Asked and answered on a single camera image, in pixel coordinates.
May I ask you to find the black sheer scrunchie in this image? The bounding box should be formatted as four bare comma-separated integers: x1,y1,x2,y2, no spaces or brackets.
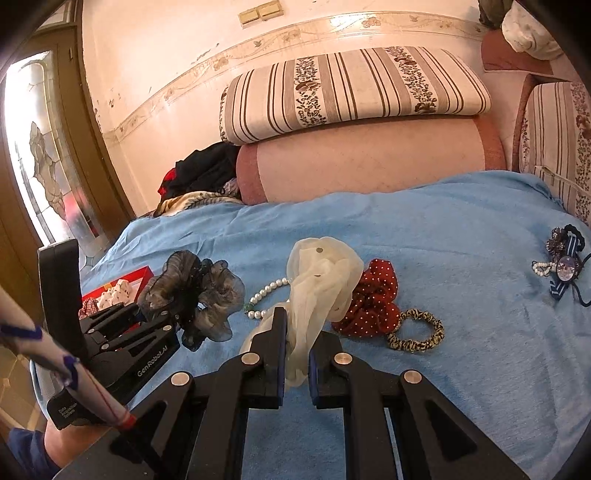
139,250,245,349

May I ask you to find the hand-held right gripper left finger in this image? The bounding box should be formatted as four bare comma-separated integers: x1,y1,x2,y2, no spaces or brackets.
55,307,288,480

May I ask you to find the long striped floral cushion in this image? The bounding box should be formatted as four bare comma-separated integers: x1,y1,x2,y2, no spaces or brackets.
219,46,492,146

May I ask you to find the red polka dot scrunchie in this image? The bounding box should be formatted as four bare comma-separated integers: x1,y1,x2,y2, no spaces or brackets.
331,258,402,340

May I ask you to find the square striped floral cushion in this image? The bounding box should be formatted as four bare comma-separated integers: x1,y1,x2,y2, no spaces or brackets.
518,80,591,217

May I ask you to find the white lace scrunchie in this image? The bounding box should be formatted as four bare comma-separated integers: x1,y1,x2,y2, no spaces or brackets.
95,277,141,310

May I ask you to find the wooden door stained glass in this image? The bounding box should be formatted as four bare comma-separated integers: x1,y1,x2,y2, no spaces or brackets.
0,0,137,324

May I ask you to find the long pink bolster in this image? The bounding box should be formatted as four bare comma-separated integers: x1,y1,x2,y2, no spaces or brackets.
235,115,507,205

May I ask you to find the white crumpled cloth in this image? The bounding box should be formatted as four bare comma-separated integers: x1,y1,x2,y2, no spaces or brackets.
501,0,565,61

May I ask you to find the gold patterned scarf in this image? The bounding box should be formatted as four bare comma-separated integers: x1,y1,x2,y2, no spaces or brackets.
154,191,243,217

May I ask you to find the red cardboard tray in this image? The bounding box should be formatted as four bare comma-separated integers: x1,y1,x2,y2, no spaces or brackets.
81,265,155,321

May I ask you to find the dark green cloth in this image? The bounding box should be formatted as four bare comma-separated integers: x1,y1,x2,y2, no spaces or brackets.
478,0,513,28

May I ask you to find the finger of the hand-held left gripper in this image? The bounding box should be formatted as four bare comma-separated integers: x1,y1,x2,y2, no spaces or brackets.
87,309,182,365
78,302,145,334

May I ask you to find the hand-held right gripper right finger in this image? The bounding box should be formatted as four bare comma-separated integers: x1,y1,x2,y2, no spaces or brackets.
308,330,532,480

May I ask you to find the light blue blanket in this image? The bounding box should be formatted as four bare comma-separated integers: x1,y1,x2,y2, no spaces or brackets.
81,170,591,480

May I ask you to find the navy striped bow hair tie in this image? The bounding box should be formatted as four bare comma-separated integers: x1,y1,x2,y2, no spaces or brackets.
547,224,591,308

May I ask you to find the cream sheer dotted scrunchie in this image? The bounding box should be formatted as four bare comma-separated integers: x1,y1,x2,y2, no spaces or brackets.
239,236,365,391

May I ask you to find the white cloth with blue marks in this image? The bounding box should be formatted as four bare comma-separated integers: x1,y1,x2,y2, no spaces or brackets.
0,277,138,432

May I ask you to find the black clothing pile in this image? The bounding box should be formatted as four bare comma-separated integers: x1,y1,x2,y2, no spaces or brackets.
161,142,241,199

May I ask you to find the white pearl bracelet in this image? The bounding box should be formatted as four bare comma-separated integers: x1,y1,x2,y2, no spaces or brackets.
245,277,291,321

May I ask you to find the leopard print hair tie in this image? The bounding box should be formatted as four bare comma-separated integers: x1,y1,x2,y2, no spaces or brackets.
387,310,445,352

